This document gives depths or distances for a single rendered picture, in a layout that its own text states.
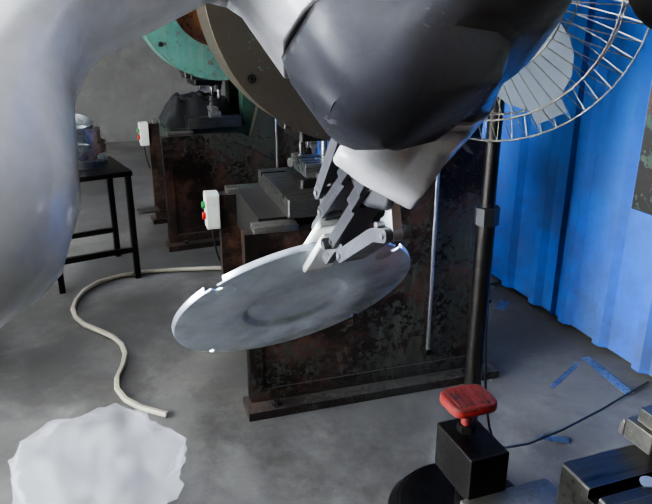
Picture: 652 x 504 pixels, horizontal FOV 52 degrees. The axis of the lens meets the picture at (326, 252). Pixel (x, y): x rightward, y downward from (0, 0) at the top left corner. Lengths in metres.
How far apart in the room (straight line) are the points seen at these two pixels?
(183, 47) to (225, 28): 1.73
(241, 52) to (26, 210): 1.47
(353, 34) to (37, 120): 0.15
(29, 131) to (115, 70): 6.71
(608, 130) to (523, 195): 0.59
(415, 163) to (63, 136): 0.23
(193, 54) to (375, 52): 3.13
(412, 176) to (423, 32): 0.13
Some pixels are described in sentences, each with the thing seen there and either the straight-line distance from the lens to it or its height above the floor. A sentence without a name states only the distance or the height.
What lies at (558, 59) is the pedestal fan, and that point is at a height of 1.18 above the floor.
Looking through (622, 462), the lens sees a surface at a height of 0.71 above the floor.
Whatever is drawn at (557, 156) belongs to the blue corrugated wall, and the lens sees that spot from 2.93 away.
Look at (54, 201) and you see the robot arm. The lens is 0.29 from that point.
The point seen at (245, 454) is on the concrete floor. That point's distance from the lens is 2.12.
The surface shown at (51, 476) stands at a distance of 1.90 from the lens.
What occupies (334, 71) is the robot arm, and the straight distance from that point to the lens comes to 0.34.
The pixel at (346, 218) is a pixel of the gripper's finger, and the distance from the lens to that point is 0.59.
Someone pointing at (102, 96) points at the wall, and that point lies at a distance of 7.01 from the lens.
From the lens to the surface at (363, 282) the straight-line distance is 0.80.
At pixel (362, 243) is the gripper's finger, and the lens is 0.57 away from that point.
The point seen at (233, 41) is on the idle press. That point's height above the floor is 1.19.
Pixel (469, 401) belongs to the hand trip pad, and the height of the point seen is 0.76.
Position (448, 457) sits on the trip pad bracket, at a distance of 1.00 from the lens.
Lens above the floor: 1.27
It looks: 20 degrees down
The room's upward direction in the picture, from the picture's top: straight up
